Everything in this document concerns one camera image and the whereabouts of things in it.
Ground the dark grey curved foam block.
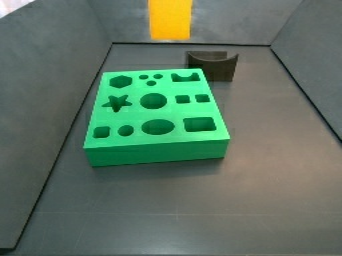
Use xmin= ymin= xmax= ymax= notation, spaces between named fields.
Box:
xmin=185 ymin=51 xmax=239 ymax=82

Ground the green shape sorter block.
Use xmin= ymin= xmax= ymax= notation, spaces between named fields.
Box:
xmin=83 ymin=69 xmax=229 ymax=167

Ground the yellow vertical strip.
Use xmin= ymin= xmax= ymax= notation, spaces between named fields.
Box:
xmin=148 ymin=0 xmax=192 ymax=40

